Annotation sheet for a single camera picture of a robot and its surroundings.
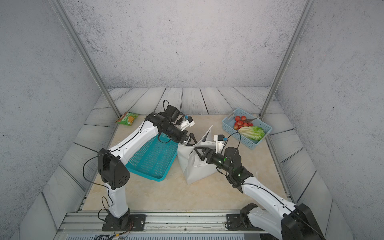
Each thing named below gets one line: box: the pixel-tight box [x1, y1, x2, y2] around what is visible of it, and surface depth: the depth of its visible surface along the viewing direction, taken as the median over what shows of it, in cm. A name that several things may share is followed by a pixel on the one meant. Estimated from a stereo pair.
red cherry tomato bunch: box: [234, 115, 258, 131], surface depth 113 cm
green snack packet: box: [115, 111, 139, 126], surface depth 117 cm
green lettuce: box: [238, 126, 265, 141], surface depth 104 cm
